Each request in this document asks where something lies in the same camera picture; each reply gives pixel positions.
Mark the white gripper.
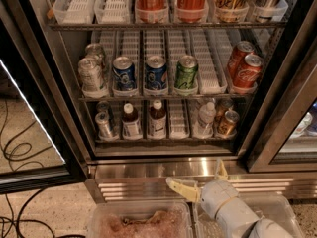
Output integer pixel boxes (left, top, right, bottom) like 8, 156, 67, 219
165, 159, 239, 217

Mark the clear water bottle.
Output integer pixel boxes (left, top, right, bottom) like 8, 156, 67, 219
194, 102, 216, 139

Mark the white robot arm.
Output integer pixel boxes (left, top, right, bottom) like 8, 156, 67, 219
165, 159, 293, 238

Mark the right brown juice bottle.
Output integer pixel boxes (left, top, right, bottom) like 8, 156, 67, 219
149, 100, 166, 139

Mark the brown juice bottle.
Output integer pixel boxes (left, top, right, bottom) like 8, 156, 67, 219
122, 103, 142, 137
149, 100, 166, 139

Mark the right closed fridge door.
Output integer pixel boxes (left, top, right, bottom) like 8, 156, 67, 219
247, 42, 317, 173

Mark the left brown juice bottle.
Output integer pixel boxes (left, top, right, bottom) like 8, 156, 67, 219
122, 103, 142, 137

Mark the stainless fridge cabinet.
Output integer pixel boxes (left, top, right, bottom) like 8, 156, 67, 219
30, 0, 317, 202

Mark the open glass fridge door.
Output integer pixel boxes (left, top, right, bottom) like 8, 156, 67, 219
0, 0, 87, 194

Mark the front gold can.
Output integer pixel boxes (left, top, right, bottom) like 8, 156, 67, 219
217, 110, 240, 136

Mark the right clear plastic bin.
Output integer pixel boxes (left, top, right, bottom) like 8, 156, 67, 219
193, 193, 304, 238

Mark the clear plastic bin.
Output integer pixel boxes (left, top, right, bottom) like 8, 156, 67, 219
86, 200, 193, 238
193, 193, 304, 238

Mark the rear gold can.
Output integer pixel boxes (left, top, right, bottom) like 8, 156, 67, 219
215, 98, 234, 123

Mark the left clear plastic bin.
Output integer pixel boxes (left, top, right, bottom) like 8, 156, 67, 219
86, 200, 193, 238

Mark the green soda can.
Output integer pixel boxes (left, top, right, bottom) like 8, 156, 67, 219
174, 55, 198, 90

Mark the front red cola can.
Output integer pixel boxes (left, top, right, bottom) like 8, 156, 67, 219
233, 54, 263, 88

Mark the right blue soda can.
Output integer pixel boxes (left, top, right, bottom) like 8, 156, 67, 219
146, 56, 167, 90

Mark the blue soda can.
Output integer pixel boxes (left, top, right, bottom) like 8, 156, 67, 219
112, 56, 136, 91
146, 56, 167, 90

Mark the front silver slim can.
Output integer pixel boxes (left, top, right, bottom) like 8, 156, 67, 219
95, 112, 114, 139

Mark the silver slim can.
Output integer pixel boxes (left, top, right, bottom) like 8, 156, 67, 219
96, 101, 113, 116
95, 112, 114, 139

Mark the rear silver slim can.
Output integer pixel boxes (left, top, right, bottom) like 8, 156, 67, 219
96, 101, 113, 116

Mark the left blue soda can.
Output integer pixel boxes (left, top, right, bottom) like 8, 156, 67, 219
112, 56, 136, 91

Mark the rear red cola can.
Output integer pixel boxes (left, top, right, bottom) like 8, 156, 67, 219
227, 41, 255, 79

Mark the front white soda can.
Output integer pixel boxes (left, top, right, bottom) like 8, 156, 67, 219
78, 58, 105, 92

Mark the white soda can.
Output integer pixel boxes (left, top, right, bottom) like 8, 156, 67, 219
78, 58, 105, 92
85, 43, 106, 70

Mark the rear white soda can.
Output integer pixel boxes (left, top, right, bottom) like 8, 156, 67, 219
85, 43, 106, 70

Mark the black floor cable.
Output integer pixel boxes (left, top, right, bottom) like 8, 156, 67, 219
0, 186, 87, 238

